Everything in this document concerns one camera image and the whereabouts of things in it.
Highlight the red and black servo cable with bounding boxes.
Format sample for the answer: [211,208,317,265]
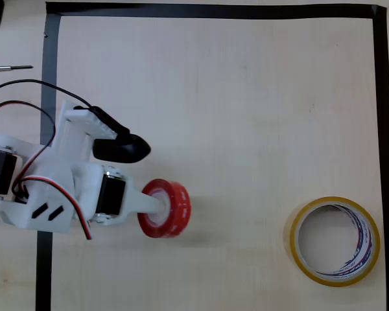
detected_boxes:
[0,100,56,199]

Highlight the black camera cable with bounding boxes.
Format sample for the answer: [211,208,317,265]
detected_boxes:
[0,79,130,137]

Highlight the small red tape roll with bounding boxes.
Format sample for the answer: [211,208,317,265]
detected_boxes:
[137,178,192,239]

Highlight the large yellow-edged clear tape roll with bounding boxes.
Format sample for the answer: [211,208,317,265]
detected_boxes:
[283,196,381,288]

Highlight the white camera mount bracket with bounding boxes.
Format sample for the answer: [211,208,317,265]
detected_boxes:
[53,99,119,163]

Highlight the red white black servo cable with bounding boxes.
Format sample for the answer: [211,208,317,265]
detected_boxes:
[19,175,93,241]

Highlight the metal screwdriver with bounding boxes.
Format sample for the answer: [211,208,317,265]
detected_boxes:
[0,64,34,73]

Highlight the black webcam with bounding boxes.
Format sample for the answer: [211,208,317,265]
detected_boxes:
[92,128,152,165]

